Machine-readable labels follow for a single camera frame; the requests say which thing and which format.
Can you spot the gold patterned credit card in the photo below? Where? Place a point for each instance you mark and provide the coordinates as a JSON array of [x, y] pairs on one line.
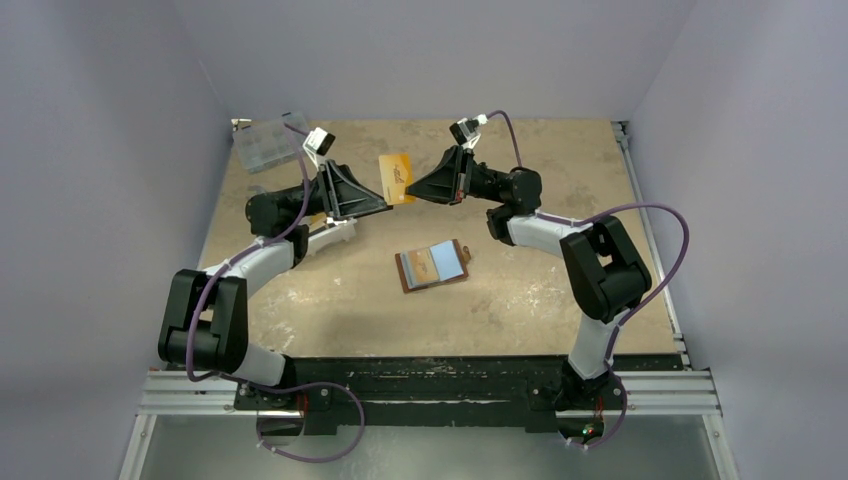
[[420, 267]]

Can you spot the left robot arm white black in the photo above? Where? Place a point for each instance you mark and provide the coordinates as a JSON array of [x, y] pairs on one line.
[[205, 326]]

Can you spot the gold logo credit card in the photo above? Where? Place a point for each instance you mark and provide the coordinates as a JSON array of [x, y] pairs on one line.
[[396, 175]]

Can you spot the white plastic card tray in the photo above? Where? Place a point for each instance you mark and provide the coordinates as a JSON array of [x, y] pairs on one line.
[[327, 232]]

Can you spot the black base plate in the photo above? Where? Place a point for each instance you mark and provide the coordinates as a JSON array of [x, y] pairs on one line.
[[447, 391]]

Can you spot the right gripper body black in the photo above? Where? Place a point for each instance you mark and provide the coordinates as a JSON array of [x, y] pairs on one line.
[[464, 176]]

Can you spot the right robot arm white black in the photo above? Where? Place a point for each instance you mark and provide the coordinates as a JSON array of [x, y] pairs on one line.
[[607, 276]]

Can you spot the clear plastic organizer box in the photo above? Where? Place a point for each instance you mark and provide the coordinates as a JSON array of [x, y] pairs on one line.
[[264, 144]]

